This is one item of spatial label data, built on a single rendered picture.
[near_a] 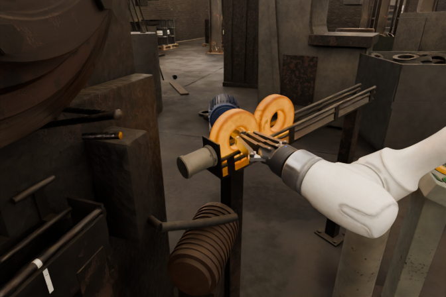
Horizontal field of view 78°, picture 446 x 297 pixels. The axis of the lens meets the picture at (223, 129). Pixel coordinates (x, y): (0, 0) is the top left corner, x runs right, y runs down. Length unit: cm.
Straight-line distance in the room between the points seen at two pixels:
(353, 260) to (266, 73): 227
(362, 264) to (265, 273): 44
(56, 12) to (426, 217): 101
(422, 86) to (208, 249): 193
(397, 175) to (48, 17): 62
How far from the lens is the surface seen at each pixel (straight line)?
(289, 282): 134
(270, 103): 81
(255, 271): 135
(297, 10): 288
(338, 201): 55
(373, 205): 54
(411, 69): 224
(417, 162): 66
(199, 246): 68
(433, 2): 909
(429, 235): 109
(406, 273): 118
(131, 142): 55
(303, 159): 60
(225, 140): 73
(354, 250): 106
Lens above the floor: 101
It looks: 22 degrees down
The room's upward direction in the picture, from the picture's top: straight up
